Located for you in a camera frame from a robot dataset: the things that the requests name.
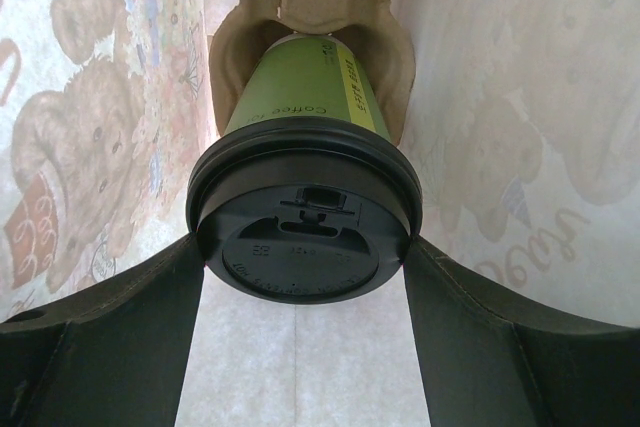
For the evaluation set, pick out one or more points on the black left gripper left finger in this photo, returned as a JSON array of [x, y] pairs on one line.
[[114, 354]]

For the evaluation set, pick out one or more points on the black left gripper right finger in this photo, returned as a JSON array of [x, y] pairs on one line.
[[489, 356]]

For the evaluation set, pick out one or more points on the black plastic cup lid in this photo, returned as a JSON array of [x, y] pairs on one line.
[[304, 215]]

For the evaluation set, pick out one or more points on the cream printed paper bag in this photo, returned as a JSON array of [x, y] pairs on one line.
[[524, 127]]

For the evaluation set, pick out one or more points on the green paper coffee cup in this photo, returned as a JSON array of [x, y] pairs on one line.
[[309, 76]]

